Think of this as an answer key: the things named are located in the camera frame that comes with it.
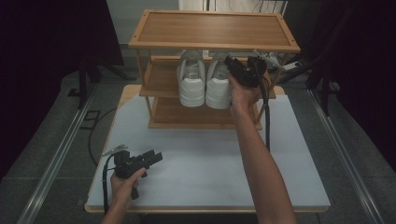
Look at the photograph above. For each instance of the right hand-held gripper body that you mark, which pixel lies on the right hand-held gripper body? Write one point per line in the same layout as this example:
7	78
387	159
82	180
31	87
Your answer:
249	73

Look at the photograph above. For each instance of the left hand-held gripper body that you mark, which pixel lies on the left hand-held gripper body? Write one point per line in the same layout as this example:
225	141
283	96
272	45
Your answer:
127	165

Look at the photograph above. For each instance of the white sneaker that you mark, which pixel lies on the white sneaker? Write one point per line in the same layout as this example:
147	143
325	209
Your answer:
191	90
218	93

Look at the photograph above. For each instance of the wooden shoe rack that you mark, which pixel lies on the wooden shoe rack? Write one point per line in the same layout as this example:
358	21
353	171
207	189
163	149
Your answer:
214	29

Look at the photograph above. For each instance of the person's left hand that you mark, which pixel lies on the person's left hand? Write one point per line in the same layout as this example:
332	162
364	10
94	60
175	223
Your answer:
124	186

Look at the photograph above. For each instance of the person's right hand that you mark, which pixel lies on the person's right hand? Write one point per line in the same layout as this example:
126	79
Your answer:
244	95

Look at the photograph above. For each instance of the white power strip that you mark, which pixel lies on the white power strip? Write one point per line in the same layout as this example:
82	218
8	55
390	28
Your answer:
290	65

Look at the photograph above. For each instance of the black metal stand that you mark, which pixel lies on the black metal stand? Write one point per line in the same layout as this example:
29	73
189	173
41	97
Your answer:
82	81

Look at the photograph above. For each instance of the dark curtain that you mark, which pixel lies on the dark curtain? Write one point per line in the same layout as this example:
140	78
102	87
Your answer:
358	62
46	62

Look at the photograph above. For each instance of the metal floor rail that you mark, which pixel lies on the metal floor rail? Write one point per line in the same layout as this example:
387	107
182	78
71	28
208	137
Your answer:
345	155
53	161

